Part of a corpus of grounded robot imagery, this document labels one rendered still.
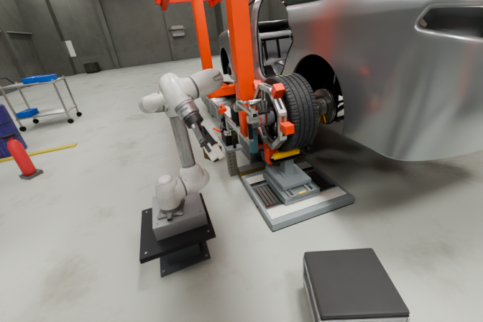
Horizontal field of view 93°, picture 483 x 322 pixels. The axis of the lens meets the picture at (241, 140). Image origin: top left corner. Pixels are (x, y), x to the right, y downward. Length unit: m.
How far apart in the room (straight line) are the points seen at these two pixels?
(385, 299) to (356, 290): 0.12
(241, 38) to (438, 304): 2.30
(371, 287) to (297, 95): 1.24
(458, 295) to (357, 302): 0.81
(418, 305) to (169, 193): 1.64
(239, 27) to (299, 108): 0.93
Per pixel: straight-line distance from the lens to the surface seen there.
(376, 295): 1.46
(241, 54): 2.25
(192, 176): 1.68
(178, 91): 0.99
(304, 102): 1.81
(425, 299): 1.98
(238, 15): 2.25
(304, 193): 2.21
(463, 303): 2.06
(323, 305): 1.38
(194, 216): 1.72
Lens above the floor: 1.53
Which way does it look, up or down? 25 degrees down
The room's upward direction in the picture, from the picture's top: 6 degrees counter-clockwise
